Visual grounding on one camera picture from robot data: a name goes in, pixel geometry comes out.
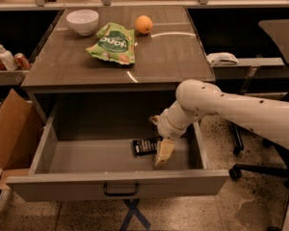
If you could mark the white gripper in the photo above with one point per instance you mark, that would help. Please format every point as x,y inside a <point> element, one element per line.
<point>166,126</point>

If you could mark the black rxbar chocolate bar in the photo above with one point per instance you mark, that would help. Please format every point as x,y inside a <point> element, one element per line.
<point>145,146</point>

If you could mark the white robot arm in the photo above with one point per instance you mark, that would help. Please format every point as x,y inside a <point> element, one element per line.
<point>194,99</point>

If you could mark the open grey drawer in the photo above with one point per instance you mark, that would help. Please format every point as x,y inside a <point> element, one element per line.
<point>87,143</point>

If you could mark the grey cabinet counter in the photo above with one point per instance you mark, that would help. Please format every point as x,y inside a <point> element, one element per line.
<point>168,55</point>

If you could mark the white folded cloth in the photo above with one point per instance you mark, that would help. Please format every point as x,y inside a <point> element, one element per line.
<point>222,58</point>

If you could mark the green snack bag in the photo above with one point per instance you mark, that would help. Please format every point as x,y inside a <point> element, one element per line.
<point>115,44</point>

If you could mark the grey side shelf right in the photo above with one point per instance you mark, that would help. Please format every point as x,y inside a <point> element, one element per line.
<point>246,68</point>

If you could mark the grey side shelf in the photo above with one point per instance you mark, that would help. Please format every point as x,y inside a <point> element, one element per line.
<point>246,68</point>
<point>12,78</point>

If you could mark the orange fruit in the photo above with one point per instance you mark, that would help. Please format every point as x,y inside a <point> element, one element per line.
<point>143,24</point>

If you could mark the white ceramic bowl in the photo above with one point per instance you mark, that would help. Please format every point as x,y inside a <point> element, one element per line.
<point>83,22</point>

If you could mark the brown cardboard box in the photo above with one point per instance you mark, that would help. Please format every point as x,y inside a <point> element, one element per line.
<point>20,132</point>

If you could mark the black office chair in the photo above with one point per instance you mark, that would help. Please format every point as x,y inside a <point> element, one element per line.
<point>278,31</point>

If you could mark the white pump bottle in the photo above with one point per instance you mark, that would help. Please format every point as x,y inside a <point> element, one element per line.
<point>7,59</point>

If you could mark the grey side shelf left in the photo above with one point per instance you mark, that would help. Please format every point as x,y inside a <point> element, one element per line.
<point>12,78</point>

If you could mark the black drawer handle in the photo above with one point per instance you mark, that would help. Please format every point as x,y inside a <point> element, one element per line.
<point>120,190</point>

